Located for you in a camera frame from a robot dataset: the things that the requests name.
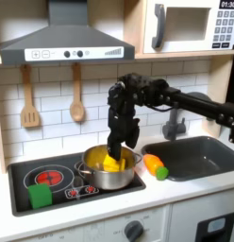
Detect grey stove knob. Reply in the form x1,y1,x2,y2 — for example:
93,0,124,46
124,219,144,242

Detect white kitchen cabinet front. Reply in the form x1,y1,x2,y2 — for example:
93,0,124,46
0,187,234,242

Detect orange toy carrot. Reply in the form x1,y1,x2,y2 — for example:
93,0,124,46
142,153,170,182

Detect dark oven door panel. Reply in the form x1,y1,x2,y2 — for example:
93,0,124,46
194,212,234,242

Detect white toy microwave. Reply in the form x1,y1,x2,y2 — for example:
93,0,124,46
142,0,234,55

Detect thin black cable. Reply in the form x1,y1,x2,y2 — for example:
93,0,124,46
150,104,174,113

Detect wooden spoon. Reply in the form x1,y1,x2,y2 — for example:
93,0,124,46
69,62,86,123

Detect dark grey sink basin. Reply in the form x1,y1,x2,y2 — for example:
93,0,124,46
141,135,234,182

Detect dark grey tap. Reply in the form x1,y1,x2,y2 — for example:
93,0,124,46
161,92,215,142

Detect grey extractor hood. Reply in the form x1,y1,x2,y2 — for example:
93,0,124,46
0,0,136,66

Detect black toy stove top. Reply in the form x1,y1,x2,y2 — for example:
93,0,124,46
7,147,146,217

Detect yellow toy block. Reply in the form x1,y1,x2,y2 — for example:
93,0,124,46
103,153,126,173

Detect light wooden shelf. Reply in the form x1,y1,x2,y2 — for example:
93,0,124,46
134,49,234,61

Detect steel toy pot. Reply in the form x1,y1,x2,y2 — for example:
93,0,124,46
75,144,143,191

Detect wooden slotted spatula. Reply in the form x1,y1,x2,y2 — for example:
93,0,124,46
20,64,42,129

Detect green toy block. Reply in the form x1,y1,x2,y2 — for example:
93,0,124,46
27,183,54,210

